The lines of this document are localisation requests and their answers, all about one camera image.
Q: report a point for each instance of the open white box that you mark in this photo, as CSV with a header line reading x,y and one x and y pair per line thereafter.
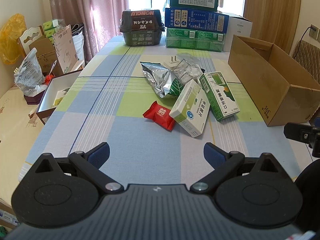
x,y
50,97

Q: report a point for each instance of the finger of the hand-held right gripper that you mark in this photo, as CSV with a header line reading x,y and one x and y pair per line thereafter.
x,y
297,131

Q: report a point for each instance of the brown quilted chair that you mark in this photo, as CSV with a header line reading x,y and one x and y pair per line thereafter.
x,y
307,55

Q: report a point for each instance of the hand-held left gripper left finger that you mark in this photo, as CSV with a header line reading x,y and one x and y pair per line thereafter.
x,y
100,153

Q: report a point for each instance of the small red ornament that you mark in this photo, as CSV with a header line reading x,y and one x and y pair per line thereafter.
x,y
47,78

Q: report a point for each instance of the brown cardboard box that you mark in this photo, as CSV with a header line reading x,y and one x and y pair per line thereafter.
x,y
257,85

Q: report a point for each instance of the white plug adapter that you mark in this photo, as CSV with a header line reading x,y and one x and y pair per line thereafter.
x,y
170,65

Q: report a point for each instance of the silver foil pouch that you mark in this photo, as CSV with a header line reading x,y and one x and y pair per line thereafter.
x,y
157,77

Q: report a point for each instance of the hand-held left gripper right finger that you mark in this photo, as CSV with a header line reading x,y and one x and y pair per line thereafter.
x,y
214,155

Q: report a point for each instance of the wall socket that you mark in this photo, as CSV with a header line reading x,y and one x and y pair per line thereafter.
x,y
314,32

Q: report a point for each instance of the red candy packet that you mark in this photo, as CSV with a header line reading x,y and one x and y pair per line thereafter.
x,y
158,116

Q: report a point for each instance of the yellow plastic bag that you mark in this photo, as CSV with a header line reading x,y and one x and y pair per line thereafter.
x,y
12,40

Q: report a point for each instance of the white blue carton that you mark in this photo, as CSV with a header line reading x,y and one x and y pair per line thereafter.
x,y
8,217

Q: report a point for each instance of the white green medicine box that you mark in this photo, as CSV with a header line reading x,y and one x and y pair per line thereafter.
x,y
190,110

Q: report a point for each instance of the pink curtain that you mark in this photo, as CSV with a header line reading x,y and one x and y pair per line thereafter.
x,y
100,10

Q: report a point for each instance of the open brown carton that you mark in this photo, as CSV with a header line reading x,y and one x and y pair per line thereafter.
x,y
46,55

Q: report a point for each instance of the brown cardboard pieces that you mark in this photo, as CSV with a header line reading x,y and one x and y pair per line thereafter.
x,y
66,47

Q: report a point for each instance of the stack of green packs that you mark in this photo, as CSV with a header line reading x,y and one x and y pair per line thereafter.
x,y
51,28

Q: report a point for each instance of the dark purple box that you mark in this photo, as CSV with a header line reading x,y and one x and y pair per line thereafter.
x,y
33,99

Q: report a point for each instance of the green wrapped pack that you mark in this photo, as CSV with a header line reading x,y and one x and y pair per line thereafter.
x,y
181,38
211,41

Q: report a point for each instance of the white printed plastic bag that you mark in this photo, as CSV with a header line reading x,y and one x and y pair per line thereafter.
x,y
28,75

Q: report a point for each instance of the cream patterned cloth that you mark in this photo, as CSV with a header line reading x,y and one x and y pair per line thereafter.
x,y
17,135

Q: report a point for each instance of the checked cloth desktop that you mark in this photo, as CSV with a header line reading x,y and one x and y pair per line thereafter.
x,y
125,135

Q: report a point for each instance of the black basket with package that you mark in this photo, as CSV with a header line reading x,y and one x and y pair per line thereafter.
x,y
141,27

